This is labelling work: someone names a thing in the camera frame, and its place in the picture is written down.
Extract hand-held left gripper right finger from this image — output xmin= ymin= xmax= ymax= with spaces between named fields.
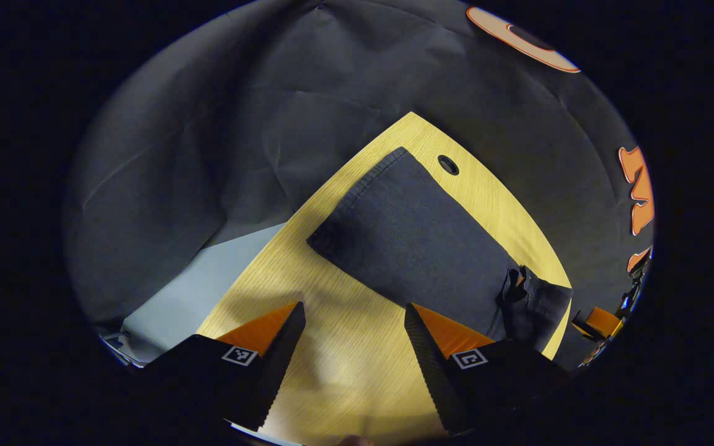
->
xmin=403 ymin=302 xmax=571 ymax=434

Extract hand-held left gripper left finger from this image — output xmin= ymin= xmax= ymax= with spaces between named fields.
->
xmin=143 ymin=301 xmax=307 ymax=432

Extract small pale object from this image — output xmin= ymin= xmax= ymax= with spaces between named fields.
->
xmin=100 ymin=331 xmax=148 ymax=370

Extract dark denim jeans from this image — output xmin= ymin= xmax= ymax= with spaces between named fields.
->
xmin=306 ymin=146 xmax=575 ymax=361

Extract black backdrop cloth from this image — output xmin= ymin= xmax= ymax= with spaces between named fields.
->
xmin=63 ymin=0 xmax=655 ymax=372

